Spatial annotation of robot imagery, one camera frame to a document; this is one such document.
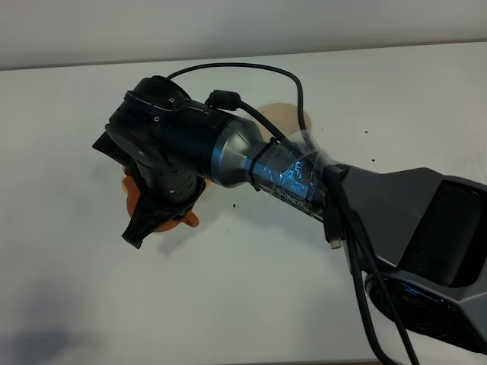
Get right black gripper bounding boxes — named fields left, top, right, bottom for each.
left=91, top=131, right=206, bottom=251

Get brown clay teapot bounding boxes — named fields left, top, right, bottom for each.
left=122, top=167, right=199, bottom=233

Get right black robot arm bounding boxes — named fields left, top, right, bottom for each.
left=94, top=76, right=486, bottom=354

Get beige round teapot saucer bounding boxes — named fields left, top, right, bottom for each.
left=251, top=103, right=312, bottom=141

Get right black arm cables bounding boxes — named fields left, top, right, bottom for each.
left=166, top=62, right=423, bottom=365

